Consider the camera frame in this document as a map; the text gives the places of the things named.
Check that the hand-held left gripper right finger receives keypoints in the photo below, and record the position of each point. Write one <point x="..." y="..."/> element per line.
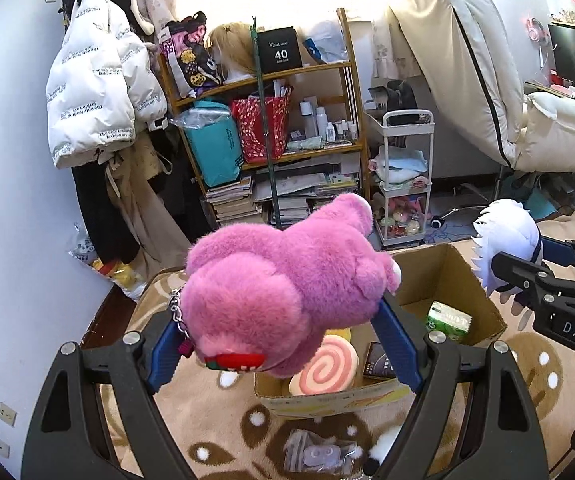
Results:
<point x="397" y="350"/>

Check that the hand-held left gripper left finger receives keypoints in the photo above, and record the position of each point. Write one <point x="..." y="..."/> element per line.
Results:
<point x="165" y="360"/>

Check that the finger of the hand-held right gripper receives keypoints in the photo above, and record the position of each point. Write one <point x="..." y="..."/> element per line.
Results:
<point x="527" y="280"/>
<point x="560" y="252"/>

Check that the small dark box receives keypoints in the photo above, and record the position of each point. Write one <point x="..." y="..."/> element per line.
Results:
<point x="378" y="362"/>

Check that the white-haired plush doll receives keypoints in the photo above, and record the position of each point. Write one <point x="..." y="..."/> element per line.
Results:
<point x="510" y="240"/>

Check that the printed cardboard box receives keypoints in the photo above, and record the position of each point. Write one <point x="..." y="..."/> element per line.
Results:
<point x="472" y="280"/>

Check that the green packet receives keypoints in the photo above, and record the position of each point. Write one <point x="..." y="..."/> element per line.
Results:
<point x="447" y="320"/>

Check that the pink swirl plush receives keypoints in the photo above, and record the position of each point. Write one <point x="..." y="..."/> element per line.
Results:
<point x="325" y="370"/>

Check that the pink strawberry bear plush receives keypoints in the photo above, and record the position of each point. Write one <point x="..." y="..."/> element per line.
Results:
<point x="277" y="280"/>

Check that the white fluffy pompom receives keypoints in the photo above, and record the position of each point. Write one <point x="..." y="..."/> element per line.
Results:
<point x="385" y="447"/>

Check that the clear bag with yellow contents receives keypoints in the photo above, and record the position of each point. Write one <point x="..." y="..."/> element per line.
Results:
<point x="117" y="272"/>

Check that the clear plastic packet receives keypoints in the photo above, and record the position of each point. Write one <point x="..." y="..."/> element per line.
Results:
<point x="317" y="452"/>

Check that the beige hanging trousers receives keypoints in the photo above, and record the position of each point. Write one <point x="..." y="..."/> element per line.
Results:
<point x="142" y="210"/>

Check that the white trolley cart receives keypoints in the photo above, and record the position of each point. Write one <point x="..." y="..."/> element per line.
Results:
<point x="402" y="185"/>

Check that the black hanging garment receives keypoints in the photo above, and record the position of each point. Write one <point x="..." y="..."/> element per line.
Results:
<point x="100" y="210"/>

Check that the stack of books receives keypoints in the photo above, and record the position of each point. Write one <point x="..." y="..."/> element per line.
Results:
<point x="232" y="202"/>

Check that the dark hanging clothes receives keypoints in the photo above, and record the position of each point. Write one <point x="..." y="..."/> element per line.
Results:
<point x="182" y="185"/>

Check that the pile of papers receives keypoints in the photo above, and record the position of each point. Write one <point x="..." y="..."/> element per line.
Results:
<point x="307" y="185"/>

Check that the white padded chair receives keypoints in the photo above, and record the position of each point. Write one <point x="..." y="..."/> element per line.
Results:
<point x="467" y="60"/>

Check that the teal bag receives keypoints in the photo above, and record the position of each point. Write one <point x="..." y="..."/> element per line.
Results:
<point x="212" y="147"/>

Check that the pink desk fan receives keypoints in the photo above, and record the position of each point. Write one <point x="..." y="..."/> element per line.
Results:
<point x="537" y="30"/>

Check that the black bag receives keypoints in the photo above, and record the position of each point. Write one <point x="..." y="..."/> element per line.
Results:
<point x="395" y="97"/>

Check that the group of small cosmetic bottles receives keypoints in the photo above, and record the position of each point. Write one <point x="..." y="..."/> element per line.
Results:
<point x="327" y="125"/>

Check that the red patterned bag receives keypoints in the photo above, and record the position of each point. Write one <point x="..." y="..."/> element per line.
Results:
<point x="257" y="130"/>

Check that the green pole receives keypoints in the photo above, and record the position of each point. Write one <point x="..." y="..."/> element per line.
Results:
<point x="265" y="125"/>

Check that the white puffer jacket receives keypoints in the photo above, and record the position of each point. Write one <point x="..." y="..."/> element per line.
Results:
<point x="92" y="90"/>

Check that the wooden shelf rack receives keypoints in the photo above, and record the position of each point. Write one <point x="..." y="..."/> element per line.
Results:
<point x="287" y="72"/>

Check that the patterned tote bag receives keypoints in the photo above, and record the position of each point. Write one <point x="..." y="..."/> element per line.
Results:
<point x="190" y="55"/>

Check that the white plastic bag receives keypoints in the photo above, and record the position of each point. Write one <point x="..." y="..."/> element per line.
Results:
<point x="325" y="42"/>

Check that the blonde wig on head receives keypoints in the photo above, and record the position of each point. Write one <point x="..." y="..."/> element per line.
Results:
<point x="232" y="50"/>

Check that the black box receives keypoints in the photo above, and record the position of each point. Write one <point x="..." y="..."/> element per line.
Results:
<point x="280" y="50"/>

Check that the white wall socket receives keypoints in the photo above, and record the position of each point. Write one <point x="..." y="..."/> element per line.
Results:
<point x="1" y="446"/>
<point x="7" y="414"/>

